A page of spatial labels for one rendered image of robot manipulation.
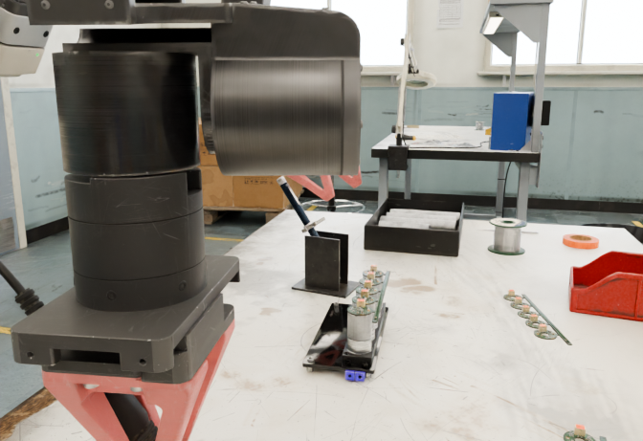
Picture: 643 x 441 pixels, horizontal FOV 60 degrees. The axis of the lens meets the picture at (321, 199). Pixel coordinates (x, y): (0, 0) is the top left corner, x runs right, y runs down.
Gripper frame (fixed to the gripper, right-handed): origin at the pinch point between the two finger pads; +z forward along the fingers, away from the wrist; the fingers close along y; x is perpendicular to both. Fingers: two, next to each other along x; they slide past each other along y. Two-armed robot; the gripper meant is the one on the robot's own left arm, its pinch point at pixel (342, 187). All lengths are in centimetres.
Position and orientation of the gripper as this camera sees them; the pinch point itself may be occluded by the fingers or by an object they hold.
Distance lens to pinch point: 75.7
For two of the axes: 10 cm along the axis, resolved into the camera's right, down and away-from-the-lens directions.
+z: 5.3, 8.5, -0.7
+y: 4.3, -1.9, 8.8
